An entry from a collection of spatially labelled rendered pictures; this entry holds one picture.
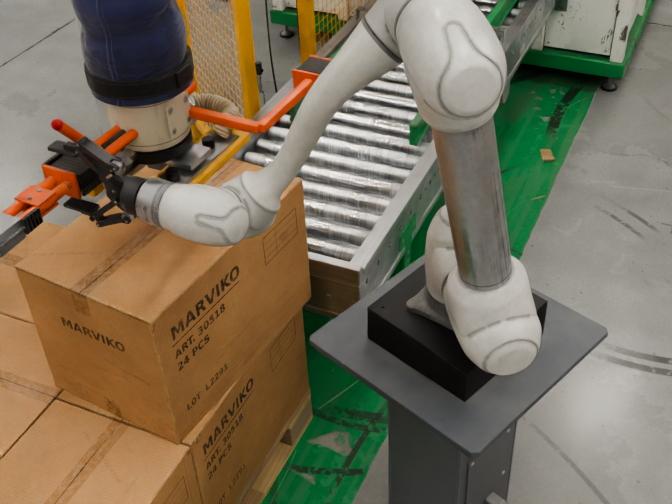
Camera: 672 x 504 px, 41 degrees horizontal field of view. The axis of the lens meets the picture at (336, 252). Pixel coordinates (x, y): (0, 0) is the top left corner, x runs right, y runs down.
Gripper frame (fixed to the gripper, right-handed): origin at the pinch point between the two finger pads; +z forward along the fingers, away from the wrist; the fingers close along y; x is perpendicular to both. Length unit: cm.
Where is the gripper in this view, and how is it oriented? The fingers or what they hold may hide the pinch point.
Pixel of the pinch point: (64, 175)
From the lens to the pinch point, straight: 188.9
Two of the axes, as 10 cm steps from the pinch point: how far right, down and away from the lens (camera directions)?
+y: 0.4, 7.8, 6.3
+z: -8.9, -2.6, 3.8
